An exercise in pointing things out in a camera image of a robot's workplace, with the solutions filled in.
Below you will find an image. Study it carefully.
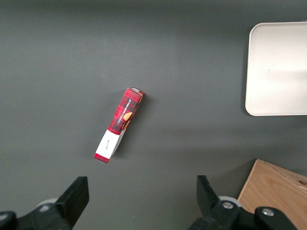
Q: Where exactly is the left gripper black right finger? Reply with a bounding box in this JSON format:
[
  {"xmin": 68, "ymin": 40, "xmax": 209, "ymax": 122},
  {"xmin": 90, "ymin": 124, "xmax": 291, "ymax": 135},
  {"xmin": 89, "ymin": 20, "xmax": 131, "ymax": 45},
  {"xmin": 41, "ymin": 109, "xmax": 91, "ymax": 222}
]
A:
[{"xmin": 189, "ymin": 175, "xmax": 298, "ymax": 230}]

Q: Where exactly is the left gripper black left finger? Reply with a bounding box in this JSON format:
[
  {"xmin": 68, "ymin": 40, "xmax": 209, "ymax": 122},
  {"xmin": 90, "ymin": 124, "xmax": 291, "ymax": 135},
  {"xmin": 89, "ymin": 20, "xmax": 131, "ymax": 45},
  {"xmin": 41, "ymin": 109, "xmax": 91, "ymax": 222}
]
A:
[{"xmin": 0, "ymin": 176, "xmax": 90, "ymax": 230}]

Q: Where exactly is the beige plastic tray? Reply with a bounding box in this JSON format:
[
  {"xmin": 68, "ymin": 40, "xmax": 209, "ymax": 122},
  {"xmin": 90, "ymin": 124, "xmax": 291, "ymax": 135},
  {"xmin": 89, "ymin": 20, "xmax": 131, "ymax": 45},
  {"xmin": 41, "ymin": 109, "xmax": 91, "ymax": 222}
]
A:
[{"xmin": 245, "ymin": 21, "xmax": 307, "ymax": 117}]

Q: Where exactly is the wooden drawer cabinet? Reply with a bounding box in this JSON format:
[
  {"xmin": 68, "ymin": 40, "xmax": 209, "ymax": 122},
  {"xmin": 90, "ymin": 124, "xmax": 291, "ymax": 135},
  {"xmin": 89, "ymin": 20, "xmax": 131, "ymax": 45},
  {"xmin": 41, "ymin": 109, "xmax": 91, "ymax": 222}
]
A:
[{"xmin": 236, "ymin": 159, "xmax": 307, "ymax": 230}]

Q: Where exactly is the red plaid shortbread box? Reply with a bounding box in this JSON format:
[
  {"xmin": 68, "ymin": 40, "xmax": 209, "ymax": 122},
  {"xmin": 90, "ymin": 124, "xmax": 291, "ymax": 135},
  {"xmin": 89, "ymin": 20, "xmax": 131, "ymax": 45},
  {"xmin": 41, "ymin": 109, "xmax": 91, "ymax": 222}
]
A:
[{"xmin": 93, "ymin": 87, "xmax": 146, "ymax": 165}]

